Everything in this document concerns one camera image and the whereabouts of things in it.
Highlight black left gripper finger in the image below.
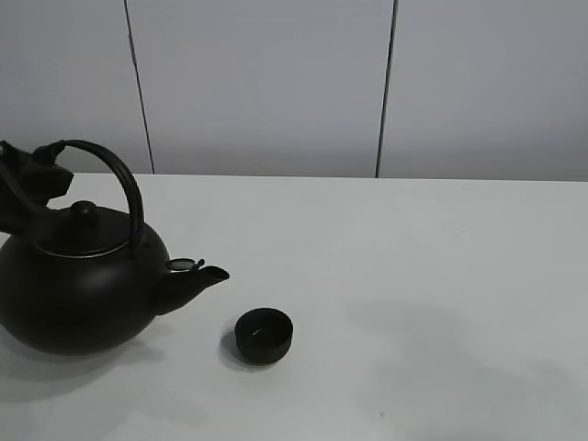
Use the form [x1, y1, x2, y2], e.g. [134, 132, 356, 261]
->
[1, 172, 58, 234]
[1, 141, 74, 200]

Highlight black cast iron teapot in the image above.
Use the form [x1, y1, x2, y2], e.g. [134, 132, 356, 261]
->
[1, 140, 229, 356]

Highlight small black teacup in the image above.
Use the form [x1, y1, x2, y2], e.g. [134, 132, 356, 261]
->
[233, 308, 294, 366]

